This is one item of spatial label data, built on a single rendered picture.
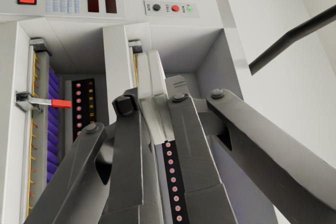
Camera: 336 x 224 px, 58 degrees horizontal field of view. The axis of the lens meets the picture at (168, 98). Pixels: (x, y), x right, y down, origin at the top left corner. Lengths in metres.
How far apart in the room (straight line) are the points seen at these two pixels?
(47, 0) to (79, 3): 0.06
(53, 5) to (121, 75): 0.20
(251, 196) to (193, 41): 0.36
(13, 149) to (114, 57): 0.24
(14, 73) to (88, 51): 0.20
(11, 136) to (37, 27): 0.23
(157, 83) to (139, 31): 0.51
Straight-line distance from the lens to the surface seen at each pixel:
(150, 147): 0.16
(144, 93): 0.16
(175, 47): 0.74
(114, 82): 0.58
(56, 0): 0.67
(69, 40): 0.69
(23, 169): 0.57
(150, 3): 0.70
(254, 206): 0.64
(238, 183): 0.68
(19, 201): 0.56
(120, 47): 0.62
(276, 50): 0.65
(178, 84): 0.17
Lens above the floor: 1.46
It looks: 16 degrees up
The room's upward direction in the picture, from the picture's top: 88 degrees clockwise
